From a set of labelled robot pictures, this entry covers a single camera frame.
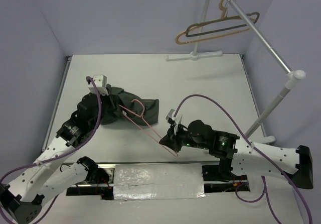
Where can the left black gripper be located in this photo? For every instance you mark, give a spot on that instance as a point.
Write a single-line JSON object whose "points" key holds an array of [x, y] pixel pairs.
{"points": [[112, 100]]}

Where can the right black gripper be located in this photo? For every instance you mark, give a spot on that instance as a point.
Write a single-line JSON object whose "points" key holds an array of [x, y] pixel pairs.
{"points": [[171, 140]]}

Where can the dark grey t shirt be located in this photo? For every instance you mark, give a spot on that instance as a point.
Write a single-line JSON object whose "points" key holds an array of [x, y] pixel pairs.
{"points": [[151, 109]]}

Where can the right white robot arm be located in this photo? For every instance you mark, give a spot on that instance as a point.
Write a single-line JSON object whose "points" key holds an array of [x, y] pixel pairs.
{"points": [[239, 158]]}

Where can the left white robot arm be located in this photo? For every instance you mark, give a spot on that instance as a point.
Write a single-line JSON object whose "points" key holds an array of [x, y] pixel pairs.
{"points": [[24, 197]]}

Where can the beige plastic hanger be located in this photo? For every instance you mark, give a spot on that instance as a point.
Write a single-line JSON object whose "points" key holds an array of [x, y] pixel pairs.
{"points": [[213, 29]]}

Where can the silver tape patch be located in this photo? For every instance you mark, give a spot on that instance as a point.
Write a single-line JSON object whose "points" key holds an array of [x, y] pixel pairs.
{"points": [[158, 181]]}

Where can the white clothes rack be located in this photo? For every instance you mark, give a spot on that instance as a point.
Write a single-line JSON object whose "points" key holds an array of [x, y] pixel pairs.
{"points": [[294, 77]]}

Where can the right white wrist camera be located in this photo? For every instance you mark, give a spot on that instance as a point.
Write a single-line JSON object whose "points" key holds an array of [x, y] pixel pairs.
{"points": [[174, 119]]}

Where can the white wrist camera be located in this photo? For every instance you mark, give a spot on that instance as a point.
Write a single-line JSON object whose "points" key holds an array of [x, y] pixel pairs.
{"points": [[101, 84], [174, 119]]}

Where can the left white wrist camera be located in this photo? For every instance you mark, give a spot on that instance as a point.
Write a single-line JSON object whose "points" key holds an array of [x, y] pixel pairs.
{"points": [[101, 84]]}

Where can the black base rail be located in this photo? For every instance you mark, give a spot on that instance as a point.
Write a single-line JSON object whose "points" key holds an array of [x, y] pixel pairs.
{"points": [[103, 186]]}

